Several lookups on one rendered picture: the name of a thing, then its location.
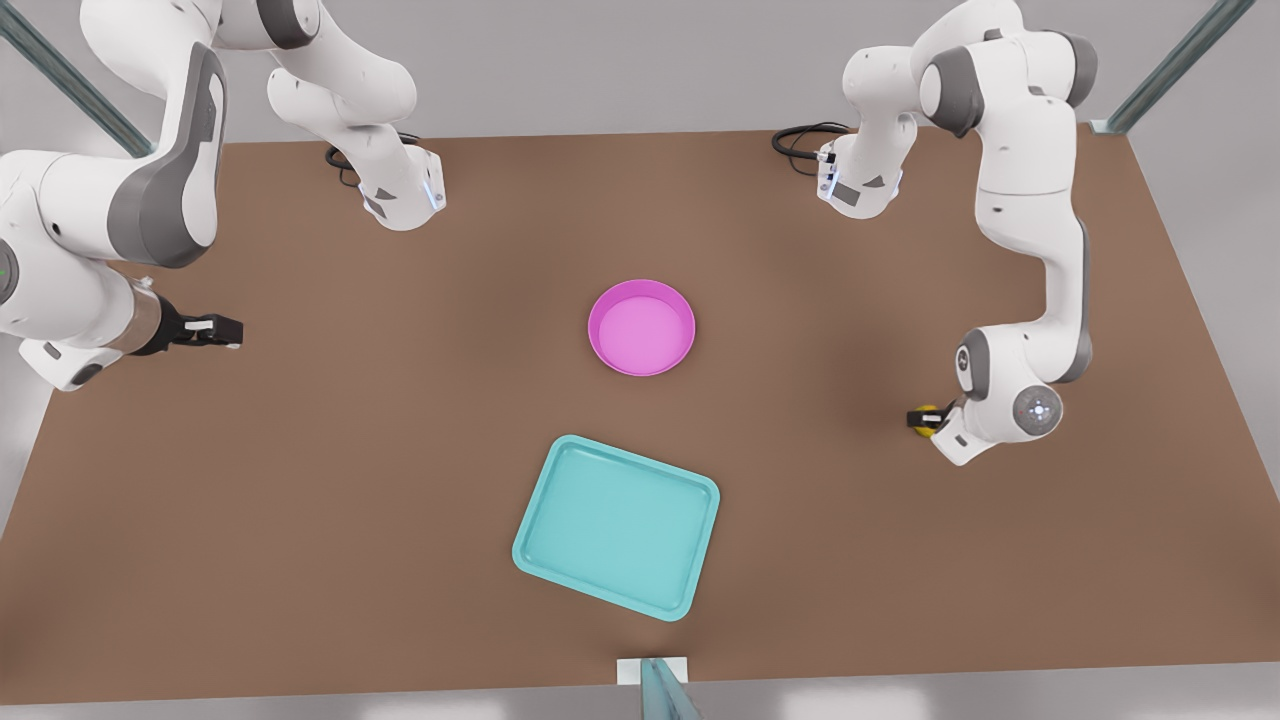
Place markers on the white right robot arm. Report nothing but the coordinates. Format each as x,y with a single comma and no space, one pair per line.
170,190

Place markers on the silver frame post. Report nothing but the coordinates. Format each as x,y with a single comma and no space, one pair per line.
1170,65
70,75
660,690

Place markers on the pink round plate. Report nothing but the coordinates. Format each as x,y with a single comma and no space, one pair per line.
641,330

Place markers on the orange fruit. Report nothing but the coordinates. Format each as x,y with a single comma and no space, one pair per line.
931,430

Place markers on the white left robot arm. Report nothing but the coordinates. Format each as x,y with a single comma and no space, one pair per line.
1030,200

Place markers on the teal rectangular tray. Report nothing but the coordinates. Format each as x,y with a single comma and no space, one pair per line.
617,527

